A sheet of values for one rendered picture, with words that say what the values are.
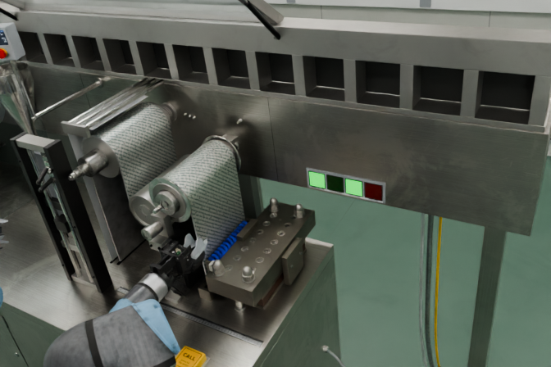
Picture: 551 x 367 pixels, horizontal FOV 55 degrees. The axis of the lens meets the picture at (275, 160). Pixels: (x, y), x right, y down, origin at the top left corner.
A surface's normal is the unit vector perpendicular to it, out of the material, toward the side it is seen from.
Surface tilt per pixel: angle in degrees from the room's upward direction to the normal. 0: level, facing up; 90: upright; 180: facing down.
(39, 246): 0
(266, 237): 0
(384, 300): 0
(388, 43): 90
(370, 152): 90
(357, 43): 90
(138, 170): 92
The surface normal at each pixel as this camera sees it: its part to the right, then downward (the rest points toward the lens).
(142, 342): 0.27, -0.24
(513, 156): -0.48, 0.49
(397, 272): -0.11, -0.85
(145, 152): 0.87, 0.20
